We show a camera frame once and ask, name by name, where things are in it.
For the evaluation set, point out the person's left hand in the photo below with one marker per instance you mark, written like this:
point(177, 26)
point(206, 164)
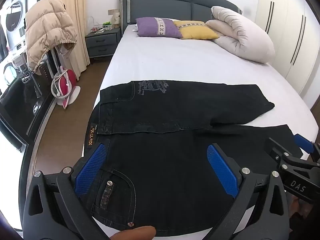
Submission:
point(136, 233)

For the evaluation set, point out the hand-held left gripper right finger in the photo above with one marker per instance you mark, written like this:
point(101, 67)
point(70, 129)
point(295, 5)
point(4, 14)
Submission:
point(222, 171)

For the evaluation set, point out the black framed glass door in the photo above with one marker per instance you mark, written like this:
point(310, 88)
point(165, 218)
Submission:
point(22, 105)

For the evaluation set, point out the bed with grey headboard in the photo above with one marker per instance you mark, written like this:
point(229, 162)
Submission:
point(175, 62)

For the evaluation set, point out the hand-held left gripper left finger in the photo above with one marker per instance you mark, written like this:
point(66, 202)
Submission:
point(91, 170)

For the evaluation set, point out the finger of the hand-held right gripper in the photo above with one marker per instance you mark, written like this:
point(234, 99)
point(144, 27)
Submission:
point(280, 148)
point(303, 142)

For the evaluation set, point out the grey nightstand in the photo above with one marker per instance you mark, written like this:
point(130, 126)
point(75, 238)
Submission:
point(102, 42)

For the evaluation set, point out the yellow pillow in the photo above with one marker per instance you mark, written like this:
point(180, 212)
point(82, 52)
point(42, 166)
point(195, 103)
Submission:
point(195, 31)

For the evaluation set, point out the beige puffer jacket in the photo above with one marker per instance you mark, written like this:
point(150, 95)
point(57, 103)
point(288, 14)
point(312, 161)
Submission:
point(47, 30)

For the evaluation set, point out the folded beige duvet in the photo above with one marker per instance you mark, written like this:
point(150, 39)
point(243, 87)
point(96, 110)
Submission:
point(245, 35)

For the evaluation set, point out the white washing machine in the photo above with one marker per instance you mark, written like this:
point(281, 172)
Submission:
point(13, 30)

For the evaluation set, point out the cream curtain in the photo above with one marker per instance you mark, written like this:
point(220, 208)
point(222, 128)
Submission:
point(75, 17)

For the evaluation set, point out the black denim pants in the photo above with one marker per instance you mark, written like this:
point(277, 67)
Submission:
point(162, 155)

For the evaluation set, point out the red appliance on white base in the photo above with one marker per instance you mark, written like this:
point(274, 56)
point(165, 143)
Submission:
point(66, 85)

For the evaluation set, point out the cream wardrobe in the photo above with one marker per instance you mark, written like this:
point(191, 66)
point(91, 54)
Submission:
point(287, 30)

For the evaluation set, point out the purple pillow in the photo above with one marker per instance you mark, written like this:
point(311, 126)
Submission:
point(157, 27)

